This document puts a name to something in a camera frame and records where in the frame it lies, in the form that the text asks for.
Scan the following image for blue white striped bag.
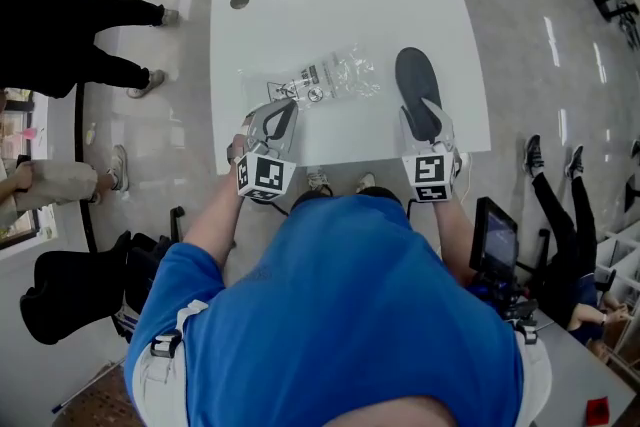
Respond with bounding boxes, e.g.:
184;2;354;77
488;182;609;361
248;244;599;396
112;299;141;341

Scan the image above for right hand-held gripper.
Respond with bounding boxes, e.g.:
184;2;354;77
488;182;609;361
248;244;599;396
398;95;463;204

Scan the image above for black metal frame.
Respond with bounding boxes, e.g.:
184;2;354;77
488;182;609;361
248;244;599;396
617;0;640;51

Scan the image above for person's left hand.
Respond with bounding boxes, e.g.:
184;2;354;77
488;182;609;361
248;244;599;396
227;133;250;166

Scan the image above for red packet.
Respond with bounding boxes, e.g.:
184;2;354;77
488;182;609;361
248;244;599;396
585;397;611;424

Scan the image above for person's black trousers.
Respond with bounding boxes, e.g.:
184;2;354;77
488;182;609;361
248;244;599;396
292;186;404;216

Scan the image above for white shelf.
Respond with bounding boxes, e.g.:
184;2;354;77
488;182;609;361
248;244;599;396
594;219;640;366

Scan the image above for person's right forearm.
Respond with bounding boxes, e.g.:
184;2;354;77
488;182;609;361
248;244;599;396
432;199;481;286

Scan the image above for grey desk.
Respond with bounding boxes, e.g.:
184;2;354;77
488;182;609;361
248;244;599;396
529;309;636;427

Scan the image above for black monitor screen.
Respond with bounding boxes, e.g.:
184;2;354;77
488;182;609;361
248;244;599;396
469;197;520;274

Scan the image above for black swivel chair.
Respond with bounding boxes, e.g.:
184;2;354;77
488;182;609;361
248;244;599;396
514;228;551;276

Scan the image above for black mesh office chair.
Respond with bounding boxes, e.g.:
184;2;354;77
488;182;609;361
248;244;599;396
19;206;186;346

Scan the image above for clear plastic bag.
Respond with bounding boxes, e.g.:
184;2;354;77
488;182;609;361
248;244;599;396
239;43;382;109

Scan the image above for person's left forearm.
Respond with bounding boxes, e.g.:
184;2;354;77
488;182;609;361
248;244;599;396
182;172;251;289

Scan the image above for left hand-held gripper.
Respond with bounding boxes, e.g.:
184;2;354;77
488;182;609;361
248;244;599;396
234;98;300;203

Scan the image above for person's blue shirt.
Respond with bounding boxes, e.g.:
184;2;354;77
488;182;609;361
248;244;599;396
123;194;525;427

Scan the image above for white harness shoulder strap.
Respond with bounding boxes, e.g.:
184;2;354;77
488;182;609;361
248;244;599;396
514;322;554;427
132;299;209;427

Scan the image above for person's left shoe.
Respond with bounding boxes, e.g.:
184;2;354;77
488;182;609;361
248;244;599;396
305;167;334;196

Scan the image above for white cable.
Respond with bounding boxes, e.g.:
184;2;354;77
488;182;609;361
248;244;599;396
457;152;474;206

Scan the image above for white table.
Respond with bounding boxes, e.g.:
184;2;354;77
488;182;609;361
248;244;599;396
209;0;492;176

